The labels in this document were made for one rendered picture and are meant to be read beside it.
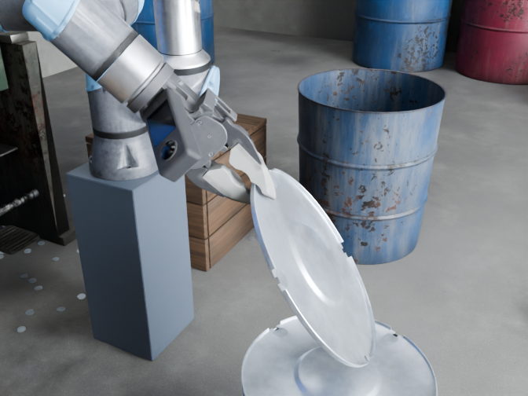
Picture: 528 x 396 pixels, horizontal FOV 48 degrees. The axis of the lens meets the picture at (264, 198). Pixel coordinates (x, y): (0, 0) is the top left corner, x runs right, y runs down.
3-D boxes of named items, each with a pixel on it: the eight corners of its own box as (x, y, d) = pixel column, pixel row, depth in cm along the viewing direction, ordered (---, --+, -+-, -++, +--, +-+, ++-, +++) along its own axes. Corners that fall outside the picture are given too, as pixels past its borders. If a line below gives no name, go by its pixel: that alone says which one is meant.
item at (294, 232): (300, 170, 95) (304, 168, 94) (387, 335, 90) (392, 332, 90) (218, 170, 68) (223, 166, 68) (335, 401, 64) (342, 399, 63)
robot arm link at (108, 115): (102, 112, 129) (93, 50, 122) (162, 114, 128) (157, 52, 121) (82, 132, 118) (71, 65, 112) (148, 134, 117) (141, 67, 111)
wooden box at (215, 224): (266, 214, 199) (267, 118, 183) (207, 272, 170) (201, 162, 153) (170, 190, 216) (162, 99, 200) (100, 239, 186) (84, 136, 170)
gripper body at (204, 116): (242, 116, 77) (173, 51, 73) (240, 141, 69) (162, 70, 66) (203, 154, 80) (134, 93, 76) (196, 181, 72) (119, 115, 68)
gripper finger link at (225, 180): (269, 187, 80) (221, 141, 77) (269, 208, 75) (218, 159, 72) (252, 200, 81) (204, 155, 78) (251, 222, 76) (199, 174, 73)
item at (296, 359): (333, 294, 107) (333, 290, 106) (475, 383, 87) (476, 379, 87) (203, 368, 90) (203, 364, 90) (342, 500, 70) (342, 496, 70)
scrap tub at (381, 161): (438, 218, 198) (460, 78, 176) (404, 284, 165) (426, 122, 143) (322, 192, 215) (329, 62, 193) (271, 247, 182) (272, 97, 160)
